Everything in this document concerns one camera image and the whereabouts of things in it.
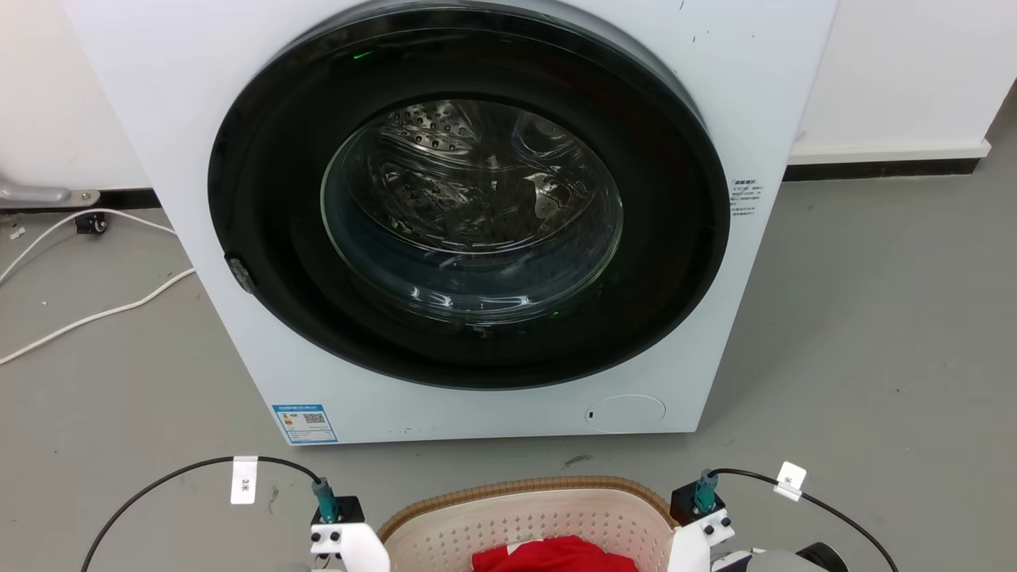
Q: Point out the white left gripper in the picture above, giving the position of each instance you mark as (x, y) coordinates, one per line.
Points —
(359, 548)

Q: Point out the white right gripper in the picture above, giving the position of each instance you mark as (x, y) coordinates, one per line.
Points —
(690, 552)

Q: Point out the beige perforated laundry basket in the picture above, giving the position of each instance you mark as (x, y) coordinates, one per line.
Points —
(516, 516)

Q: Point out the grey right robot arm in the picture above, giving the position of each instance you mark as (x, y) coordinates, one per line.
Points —
(775, 562)

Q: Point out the red garment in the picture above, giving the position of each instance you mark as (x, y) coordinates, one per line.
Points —
(556, 556)

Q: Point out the blue energy label sticker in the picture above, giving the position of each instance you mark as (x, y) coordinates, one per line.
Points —
(304, 423)

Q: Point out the round white filter cover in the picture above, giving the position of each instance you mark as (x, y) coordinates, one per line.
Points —
(626, 414)

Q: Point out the small white text sticker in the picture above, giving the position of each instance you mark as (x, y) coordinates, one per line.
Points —
(745, 198)

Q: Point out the round black washer door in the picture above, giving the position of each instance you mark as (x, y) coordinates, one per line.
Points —
(270, 199)

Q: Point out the stainless steel washer drum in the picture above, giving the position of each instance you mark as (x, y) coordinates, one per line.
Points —
(445, 159)

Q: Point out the black caster wheel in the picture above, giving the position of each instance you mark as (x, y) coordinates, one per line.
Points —
(92, 224)

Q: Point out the white front-load washing machine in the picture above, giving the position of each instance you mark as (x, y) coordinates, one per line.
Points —
(159, 87)

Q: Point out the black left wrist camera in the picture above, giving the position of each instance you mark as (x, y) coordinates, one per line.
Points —
(340, 508)

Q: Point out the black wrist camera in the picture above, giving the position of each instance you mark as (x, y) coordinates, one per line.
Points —
(693, 502)
(340, 508)

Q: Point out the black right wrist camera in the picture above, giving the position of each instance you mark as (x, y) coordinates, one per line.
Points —
(693, 502)

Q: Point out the grey metal frame leg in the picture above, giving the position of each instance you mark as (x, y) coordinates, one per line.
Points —
(36, 194)

